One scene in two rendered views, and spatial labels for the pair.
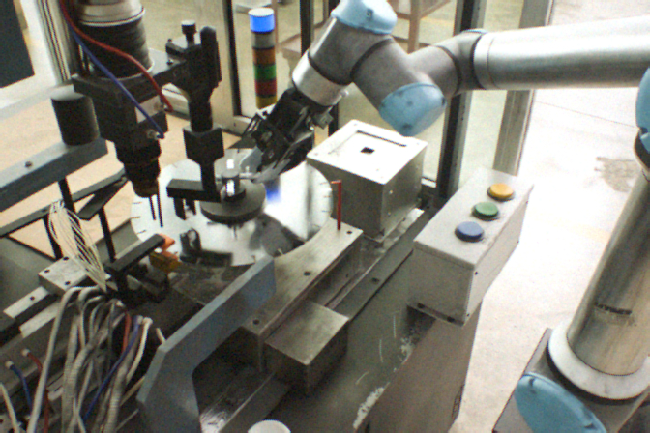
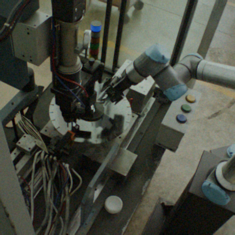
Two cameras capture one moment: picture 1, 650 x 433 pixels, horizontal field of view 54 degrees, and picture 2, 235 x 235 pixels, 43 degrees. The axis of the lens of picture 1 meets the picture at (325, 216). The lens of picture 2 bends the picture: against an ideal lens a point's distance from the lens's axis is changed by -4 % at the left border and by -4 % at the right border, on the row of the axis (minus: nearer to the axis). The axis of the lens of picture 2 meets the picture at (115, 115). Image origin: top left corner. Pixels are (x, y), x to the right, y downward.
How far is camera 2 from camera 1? 0.44 m
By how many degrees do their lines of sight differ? 17
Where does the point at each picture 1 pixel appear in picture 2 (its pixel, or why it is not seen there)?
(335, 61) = (146, 71)
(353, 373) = (138, 174)
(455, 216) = (174, 110)
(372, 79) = (162, 81)
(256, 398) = (105, 187)
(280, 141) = (118, 95)
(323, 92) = (139, 79)
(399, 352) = (153, 164)
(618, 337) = not seen: outside the picture
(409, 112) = (176, 95)
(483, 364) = not seen: hidden behind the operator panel
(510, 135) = not seen: hidden behind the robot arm
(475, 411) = (162, 164)
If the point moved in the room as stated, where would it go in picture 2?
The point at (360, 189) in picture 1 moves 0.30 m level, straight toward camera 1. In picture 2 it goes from (134, 95) to (141, 149)
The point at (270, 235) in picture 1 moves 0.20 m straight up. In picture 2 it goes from (110, 127) to (116, 91)
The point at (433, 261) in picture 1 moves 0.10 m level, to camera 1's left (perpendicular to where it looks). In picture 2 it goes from (168, 130) to (146, 131)
